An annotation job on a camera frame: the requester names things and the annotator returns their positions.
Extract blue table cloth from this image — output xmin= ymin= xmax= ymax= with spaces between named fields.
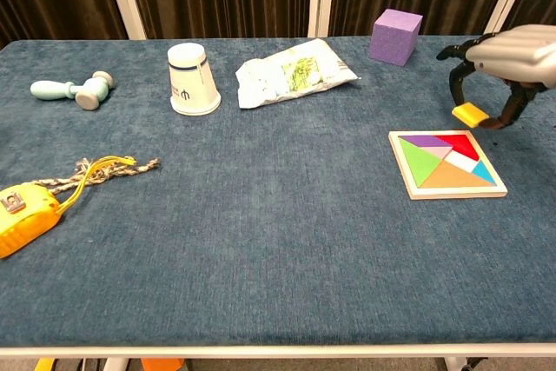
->
xmin=0 ymin=35 xmax=556 ymax=348

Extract white plastic snack bag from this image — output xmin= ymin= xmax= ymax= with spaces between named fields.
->
xmin=235 ymin=37 xmax=361 ymax=109

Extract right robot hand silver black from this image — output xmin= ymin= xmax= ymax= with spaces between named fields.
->
xmin=436 ymin=24 xmax=556 ymax=130

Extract green triangle tangram piece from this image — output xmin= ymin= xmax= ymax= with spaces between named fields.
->
xmin=399 ymin=137 xmax=442 ymax=189

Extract white paper cup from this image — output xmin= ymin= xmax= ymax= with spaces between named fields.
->
xmin=167 ymin=42 xmax=222 ymax=116

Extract purple foam cube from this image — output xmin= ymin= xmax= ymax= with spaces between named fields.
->
xmin=367 ymin=8 xmax=424 ymax=68

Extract pink triangle tangram piece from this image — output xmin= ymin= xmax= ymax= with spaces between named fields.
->
xmin=417 ymin=146 xmax=453 ymax=160

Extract wooden tangram tray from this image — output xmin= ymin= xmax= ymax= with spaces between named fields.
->
xmin=387 ymin=129 xmax=509 ymax=202

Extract red triangle tangram piece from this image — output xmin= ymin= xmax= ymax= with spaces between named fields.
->
xmin=435 ymin=134 xmax=480 ymax=162

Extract purple parallelogram tangram piece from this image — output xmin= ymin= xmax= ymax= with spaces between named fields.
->
xmin=398 ymin=135 xmax=454 ymax=149

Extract mint toy hammer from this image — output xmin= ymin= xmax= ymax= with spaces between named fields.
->
xmin=30 ymin=70 xmax=117 ymax=111

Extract yellow square tangram piece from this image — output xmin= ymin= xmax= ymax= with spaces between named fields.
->
xmin=451 ymin=102 xmax=491 ymax=129

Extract blue triangular block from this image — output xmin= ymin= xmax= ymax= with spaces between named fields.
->
xmin=471 ymin=161 xmax=497 ymax=186

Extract orange triangle tangram piece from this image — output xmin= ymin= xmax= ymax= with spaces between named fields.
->
xmin=420 ymin=158 xmax=497 ymax=189

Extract braided rope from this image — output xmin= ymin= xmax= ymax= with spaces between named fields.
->
xmin=32 ymin=156 xmax=162 ymax=195

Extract orange object under table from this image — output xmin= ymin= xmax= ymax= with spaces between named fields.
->
xmin=141 ymin=358 xmax=186 ymax=371

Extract yellow tape measure with strap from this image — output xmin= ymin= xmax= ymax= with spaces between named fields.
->
xmin=0 ymin=155 xmax=138 ymax=260

